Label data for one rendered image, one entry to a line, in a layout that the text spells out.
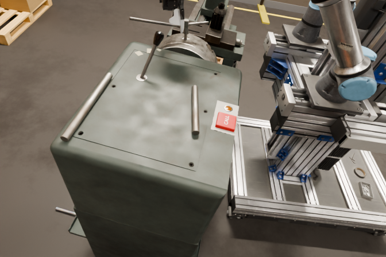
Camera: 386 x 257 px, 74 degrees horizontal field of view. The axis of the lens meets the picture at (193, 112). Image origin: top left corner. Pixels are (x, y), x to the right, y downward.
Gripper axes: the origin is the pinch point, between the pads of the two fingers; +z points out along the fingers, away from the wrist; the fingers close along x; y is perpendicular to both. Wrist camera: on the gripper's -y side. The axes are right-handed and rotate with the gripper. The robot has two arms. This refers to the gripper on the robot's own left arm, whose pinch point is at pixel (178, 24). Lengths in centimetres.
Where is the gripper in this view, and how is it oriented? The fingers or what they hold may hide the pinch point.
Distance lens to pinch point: 114.8
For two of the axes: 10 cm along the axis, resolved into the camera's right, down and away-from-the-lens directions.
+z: -0.6, 7.0, 7.1
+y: -9.6, 1.7, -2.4
